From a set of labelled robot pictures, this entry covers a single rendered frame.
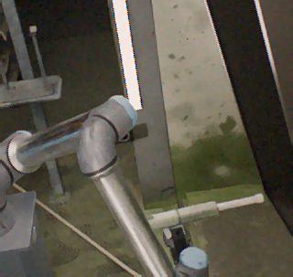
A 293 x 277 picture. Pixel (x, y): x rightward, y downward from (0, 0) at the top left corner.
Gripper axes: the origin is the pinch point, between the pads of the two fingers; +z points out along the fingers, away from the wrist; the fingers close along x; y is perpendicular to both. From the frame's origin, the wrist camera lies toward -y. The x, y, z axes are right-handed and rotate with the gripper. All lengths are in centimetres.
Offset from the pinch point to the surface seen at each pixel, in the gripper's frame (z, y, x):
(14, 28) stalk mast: 93, -56, -44
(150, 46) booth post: 65, -43, 15
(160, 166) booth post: 64, 25, 9
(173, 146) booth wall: 63, 14, 17
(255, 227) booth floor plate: 32, 49, 44
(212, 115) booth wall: 61, 0, 38
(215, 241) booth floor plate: 28, 48, 23
